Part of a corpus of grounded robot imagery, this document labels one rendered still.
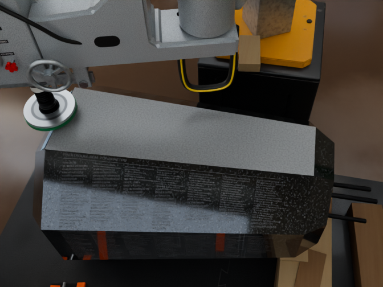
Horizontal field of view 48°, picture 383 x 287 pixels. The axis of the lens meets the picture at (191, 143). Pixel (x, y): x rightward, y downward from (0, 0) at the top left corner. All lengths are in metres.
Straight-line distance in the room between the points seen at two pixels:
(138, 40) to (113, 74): 1.79
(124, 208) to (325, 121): 1.63
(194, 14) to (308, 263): 1.28
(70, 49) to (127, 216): 0.69
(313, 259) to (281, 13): 1.17
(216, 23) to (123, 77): 1.83
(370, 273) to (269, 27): 1.30
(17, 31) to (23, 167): 1.54
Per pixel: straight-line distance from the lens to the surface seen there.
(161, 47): 1.48
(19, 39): 1.50
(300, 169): 1.67
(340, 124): 2.95
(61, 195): 1.84
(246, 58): 2.05
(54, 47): 1.51
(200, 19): 1.42
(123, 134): 1.77
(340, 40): 3.53
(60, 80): 1.67
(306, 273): 2.13
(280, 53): 2.17
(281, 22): 2.22
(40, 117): 1.86
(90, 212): 1.81
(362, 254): 2.37
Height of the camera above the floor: 2.22
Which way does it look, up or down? 54 degrees down
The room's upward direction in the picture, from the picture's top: 4 degrees counter-clockwise
